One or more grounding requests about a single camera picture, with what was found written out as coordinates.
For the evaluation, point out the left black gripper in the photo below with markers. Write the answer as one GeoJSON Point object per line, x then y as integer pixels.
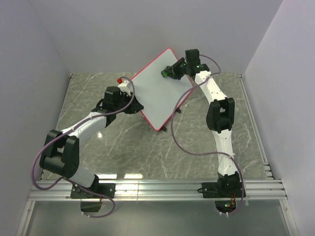
{"type": "Point", "coordinates": [135, 106]}

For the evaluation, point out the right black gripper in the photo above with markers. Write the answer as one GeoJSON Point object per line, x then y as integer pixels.
{"type": "Point", "coordinates": [173, 69]}

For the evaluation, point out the green whiteboard eraser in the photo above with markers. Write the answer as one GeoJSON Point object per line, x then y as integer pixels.
{"type": "Point", "coordinates": [164, 74]}

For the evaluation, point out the pink framed whiteboard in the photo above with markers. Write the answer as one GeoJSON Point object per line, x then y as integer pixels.
{"type": "Point", "coordinates": [157, 94]}

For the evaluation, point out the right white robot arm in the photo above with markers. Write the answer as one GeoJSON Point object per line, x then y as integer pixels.
{"type": "Point", "coordinates": [219, 120]}

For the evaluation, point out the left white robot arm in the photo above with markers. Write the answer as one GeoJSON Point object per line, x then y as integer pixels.
{"type": "Point", "coordinates": [61, 153]}

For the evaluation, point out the black whiteboard stand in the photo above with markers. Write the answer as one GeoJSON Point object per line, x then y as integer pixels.
{"type": "Point", "coordinates": [163, 128]}

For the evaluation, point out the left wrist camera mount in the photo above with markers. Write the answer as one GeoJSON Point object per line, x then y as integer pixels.
{"type": "Point", "coordinates": [125, 86]}

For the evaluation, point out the aluminium mounting rail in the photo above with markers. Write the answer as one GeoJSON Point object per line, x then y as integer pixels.
{"type": "Point", "coordinates": [162, 190]}

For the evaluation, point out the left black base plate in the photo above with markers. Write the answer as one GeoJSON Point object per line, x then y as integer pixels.
{"type": "Point", "coordinates": [106, 189]}

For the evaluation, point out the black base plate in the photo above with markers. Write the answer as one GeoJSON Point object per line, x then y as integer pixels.
{"type": "Point", "coordinates": [220, 190]}
{"type": "Point", "coordinates": [106, 189]}

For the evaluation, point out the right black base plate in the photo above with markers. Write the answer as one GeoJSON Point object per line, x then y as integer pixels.
{"type": "Point", "coordinates": [220, 190]}

